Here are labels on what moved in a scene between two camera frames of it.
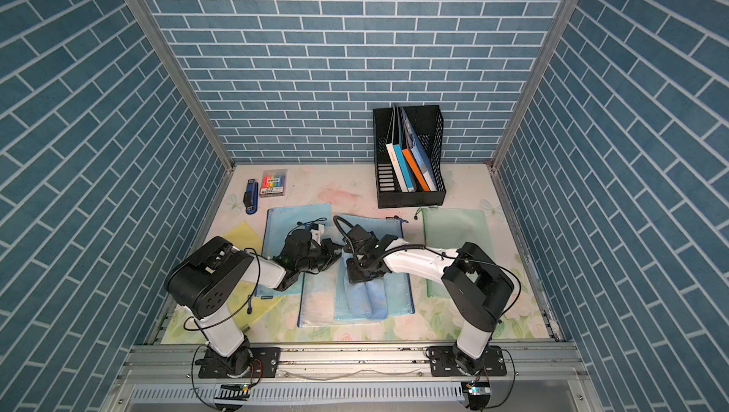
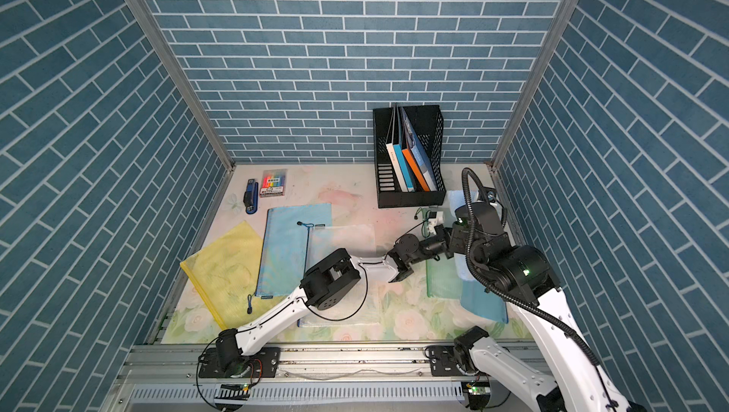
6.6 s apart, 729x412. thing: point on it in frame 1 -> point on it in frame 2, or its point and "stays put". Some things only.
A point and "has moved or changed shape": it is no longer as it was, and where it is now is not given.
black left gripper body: (313, 259) -> (431, 247)
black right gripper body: (359, 271) -> (458, 245)
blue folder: (420, 152) stays put
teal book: (403, 168) stays put
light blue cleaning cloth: (367, 298) -> (457, 199)
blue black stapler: (251, 196) stays put
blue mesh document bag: (280, 221) stays put
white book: (397, 167) stays put
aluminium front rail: (540, 378) stays put
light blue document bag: (398, 289) has moved or changed shape
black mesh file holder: (427, 124) stays put
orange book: (416, 171) stays put
